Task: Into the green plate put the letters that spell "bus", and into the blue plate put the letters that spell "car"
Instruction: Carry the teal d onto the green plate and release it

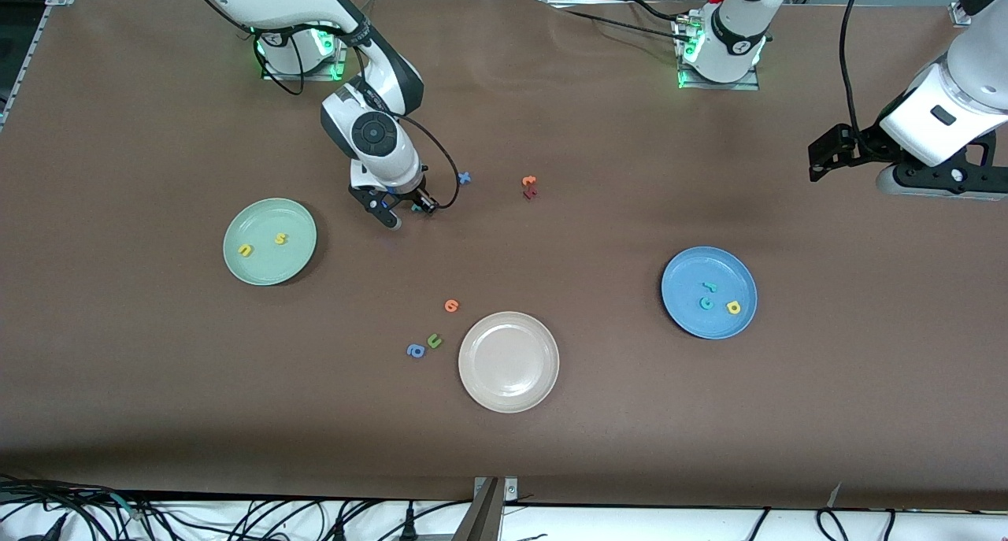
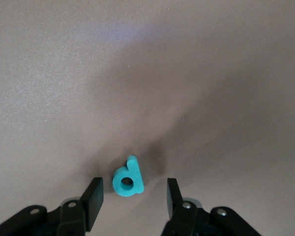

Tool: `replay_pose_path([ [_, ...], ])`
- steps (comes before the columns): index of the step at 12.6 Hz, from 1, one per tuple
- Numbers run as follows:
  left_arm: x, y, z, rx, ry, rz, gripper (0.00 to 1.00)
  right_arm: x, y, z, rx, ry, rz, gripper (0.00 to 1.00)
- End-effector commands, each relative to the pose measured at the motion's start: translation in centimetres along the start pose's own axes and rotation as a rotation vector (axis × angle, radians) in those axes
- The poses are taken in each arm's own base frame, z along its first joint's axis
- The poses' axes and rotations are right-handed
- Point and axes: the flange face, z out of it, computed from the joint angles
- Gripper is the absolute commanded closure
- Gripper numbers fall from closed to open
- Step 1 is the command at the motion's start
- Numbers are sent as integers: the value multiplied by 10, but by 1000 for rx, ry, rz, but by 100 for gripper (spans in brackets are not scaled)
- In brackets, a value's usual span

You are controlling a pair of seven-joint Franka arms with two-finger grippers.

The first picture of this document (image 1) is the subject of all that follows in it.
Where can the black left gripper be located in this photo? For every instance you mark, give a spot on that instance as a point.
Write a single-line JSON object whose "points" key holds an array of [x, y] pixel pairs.
{"points": [[865, 140]]}

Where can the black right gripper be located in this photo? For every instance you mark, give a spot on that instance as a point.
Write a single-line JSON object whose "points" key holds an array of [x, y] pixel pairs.
{"points": [[418, 195]]}

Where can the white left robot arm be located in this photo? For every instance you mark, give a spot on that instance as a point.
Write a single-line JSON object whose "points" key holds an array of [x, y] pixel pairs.
{"points": [[969, 92]]}

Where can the green letter u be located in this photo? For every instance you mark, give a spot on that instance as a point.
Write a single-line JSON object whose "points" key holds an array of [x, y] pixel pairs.
{"points": [[434, 342]]}

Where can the blue letter a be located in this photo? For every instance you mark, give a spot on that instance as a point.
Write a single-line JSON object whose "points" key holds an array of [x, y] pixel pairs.
{"points": [[416, 351]]}

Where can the green plate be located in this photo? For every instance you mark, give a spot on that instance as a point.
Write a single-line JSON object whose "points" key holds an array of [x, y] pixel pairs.
{"points": [[269, 265]]}

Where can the blue plate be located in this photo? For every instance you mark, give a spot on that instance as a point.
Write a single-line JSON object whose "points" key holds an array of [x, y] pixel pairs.
{"points": [[693, 277]]}

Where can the beige plate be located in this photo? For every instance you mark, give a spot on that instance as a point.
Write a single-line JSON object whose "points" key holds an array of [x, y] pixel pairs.
{"points": [[509, 361]]}

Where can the brown table cover sheet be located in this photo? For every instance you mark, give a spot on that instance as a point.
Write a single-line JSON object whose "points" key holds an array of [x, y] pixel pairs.
{"points": [[504, 454]]}

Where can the black power plug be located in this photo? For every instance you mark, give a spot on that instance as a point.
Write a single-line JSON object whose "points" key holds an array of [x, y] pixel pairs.
{"points": [[409, 521], [339, 530]]}

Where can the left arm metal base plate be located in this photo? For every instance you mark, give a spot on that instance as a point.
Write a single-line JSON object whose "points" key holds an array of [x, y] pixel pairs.
{"points": [[754, 83]]}

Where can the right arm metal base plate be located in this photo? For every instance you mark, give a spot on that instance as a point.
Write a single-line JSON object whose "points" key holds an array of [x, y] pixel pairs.
{"points": [[315, 72]]}

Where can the metal table edge bracket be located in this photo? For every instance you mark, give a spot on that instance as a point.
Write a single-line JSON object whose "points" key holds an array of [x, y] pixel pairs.
{"points": [[510, 490]]}

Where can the grey metal post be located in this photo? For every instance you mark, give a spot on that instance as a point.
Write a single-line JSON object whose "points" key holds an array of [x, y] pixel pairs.
{"points": [[482, 517]]}

